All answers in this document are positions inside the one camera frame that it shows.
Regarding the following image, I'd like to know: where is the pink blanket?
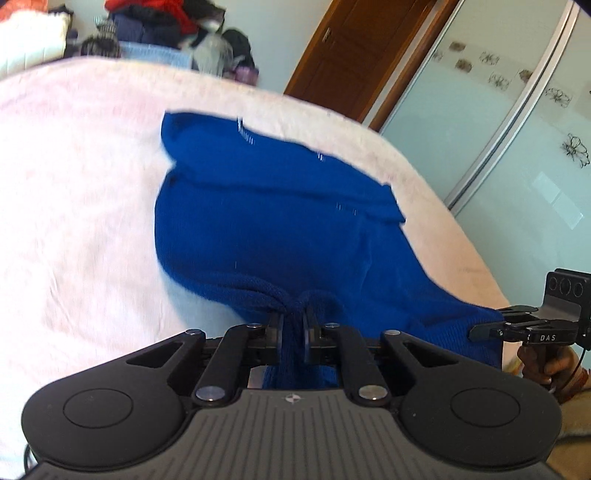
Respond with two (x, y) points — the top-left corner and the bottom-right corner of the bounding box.
(0, 58), (513, 480)

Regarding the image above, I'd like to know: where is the light blue knitted cloth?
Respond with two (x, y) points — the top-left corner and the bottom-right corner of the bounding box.
(117, 41), (195, 71)

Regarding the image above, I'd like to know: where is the glass wardrobe sliding door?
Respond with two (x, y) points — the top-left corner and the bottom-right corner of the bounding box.
(369, 0), (591, 319)

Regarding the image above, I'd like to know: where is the clear plastic bag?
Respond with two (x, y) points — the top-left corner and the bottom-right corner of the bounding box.
(193, 31), (232, 75)

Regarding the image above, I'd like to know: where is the leopard print cloth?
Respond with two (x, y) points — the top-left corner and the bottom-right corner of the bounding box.
(79, 17), (123, 59)

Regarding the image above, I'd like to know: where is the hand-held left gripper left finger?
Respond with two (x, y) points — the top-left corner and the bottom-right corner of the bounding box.
(124, 312), (284, 406)

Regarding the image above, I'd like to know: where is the blue knitted sweater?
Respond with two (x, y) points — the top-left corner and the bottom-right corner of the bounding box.
(154, 111), (508, 389)

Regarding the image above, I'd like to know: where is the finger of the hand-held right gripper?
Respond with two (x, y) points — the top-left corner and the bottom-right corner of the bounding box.
(468, 320), (506, 343)
(498, 305), (546, 322)

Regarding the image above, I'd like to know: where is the navy garment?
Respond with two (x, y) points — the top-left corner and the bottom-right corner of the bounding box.
(111, 13), (182, 48)

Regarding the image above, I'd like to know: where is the black bag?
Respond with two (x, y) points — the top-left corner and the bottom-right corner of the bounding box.
(222, 28), (256, 70)

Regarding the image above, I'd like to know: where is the person's right forearm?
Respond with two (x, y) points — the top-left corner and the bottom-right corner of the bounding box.
(551, 367), (591, 480)

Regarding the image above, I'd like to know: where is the brown wooden door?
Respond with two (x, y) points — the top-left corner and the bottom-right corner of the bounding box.
(283, 0), (463, 131)

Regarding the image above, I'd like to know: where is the white quilted jacket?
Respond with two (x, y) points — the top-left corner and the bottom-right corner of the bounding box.
(0, 9), (69, 80)

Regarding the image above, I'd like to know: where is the pile of clothes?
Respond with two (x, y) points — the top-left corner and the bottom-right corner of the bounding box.
(104, 0), (200, 36)

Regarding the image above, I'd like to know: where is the person's right hand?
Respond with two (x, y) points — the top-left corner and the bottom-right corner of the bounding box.
(517, 344), (552, 386)

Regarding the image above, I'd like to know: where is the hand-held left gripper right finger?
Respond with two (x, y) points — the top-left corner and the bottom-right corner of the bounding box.
(303, 312), (463, 405)

